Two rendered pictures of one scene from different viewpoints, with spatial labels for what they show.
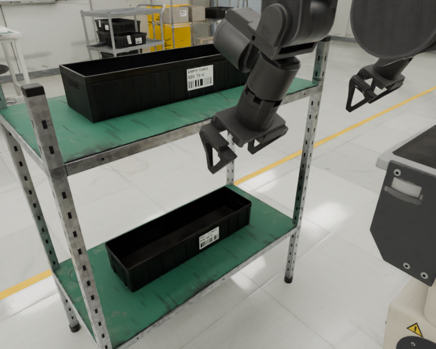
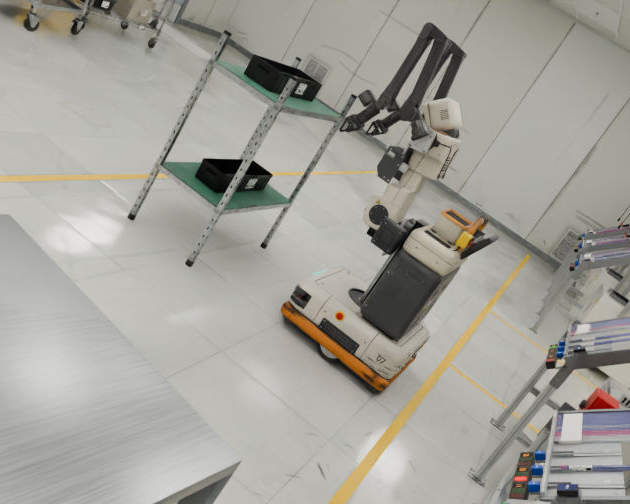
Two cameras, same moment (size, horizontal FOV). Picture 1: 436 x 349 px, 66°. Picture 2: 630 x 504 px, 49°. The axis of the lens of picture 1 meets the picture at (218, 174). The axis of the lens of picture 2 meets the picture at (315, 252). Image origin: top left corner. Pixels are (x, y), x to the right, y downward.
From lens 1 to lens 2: 3.02 m
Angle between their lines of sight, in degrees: 33
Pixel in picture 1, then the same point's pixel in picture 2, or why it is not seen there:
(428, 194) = (396, 156)
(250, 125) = (360, 121)
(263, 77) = (372, 111)
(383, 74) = (384, 125)
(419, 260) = (388, 175)
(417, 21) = (409, 115)
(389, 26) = (405, 114)
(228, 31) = (366, 94)
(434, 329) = (383, 200)
